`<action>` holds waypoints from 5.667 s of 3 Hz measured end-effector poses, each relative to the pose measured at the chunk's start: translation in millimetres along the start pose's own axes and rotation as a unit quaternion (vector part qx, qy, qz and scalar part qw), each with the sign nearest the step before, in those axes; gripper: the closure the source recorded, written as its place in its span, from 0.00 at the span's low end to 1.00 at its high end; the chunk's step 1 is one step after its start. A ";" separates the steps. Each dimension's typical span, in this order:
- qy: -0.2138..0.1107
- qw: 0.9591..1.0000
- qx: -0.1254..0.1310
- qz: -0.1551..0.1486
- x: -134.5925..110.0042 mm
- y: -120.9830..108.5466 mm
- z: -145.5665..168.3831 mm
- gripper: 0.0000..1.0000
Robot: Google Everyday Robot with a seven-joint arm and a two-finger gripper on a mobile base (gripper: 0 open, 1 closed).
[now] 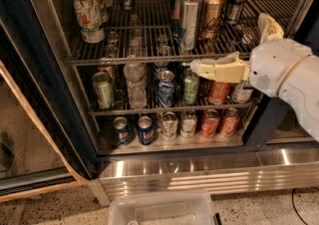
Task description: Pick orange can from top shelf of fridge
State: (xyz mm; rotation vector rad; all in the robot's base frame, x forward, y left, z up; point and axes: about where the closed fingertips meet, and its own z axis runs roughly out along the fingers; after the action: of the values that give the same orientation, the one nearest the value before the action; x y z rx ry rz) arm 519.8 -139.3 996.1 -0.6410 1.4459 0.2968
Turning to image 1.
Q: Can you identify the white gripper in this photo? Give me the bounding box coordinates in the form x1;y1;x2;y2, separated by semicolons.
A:
190;13;311;98

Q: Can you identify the orange gold tall can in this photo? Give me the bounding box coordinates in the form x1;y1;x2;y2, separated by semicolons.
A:
199;0;224;39

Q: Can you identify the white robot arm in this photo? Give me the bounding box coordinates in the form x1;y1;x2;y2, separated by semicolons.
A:
190;13;319;141

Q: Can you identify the orange soda can middle shelf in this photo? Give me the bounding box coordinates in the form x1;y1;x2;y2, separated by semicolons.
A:
208;81;230;106

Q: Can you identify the green can middle shelf centre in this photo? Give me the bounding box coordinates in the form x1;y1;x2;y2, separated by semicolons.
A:
182;68;199;105

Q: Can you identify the green can shelf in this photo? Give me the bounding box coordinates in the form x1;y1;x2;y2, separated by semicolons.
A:
182;68;199;105
93;71;114;110

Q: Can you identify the front slim silver energy can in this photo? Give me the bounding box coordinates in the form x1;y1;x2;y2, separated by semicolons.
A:
178;0;202;51

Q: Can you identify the left orange can bottom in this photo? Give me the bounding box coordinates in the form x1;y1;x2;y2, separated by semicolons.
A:
199;110;220;138

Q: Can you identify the right orange can bottom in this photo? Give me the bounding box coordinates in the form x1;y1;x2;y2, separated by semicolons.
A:
219;108;240;137

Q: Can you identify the blue pepsi can middle shelf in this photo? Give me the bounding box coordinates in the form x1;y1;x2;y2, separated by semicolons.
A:
157;70;175;108

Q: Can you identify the right white 7up can bottom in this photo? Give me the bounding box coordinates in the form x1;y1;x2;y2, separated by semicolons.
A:
180;111;197;137

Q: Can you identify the left white 7up can bottom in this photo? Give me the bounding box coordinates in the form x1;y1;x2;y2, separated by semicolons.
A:
161;112;178;141

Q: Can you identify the steel fridge base grille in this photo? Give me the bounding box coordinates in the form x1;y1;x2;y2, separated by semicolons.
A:
89;147;319;206

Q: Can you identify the right blue pepsi can bottom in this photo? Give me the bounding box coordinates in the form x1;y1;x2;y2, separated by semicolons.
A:
138;115;154;145

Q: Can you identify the blue pepsi can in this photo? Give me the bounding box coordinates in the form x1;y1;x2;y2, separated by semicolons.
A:
138;115;154;145
113;116;131;145

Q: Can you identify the gold can behind green can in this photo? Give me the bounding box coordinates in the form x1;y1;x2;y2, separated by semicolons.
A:
97;65;116;81

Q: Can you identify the green can middle shelf left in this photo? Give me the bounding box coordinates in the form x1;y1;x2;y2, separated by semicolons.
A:
93;71;114;110

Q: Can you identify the left blue pepsi can bottom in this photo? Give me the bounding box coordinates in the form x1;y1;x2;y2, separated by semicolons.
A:
113;116;131;145

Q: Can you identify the front white 7up tall can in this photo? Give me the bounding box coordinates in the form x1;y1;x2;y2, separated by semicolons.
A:
73;0;105;44

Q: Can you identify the open glass fridge door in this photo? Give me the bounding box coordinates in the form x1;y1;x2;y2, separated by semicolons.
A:
0;0;95;201

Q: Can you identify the clear plastic water bottle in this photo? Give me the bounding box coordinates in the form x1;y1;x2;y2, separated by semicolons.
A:
124;55;148;110

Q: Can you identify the clear plastic bin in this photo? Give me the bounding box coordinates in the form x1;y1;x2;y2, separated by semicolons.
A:
109;189;222;225

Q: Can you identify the middle wire shelf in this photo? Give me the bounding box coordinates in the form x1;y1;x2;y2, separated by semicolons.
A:
88;56;263;117

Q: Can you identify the wire shelf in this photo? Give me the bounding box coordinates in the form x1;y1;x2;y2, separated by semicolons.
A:
69;0;300;66
88;56;263;117

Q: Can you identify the top wire shelf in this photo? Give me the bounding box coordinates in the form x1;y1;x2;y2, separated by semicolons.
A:
69;0;300;66

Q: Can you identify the black cable on floor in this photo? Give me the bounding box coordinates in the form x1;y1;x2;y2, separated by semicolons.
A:
291;186;319;225

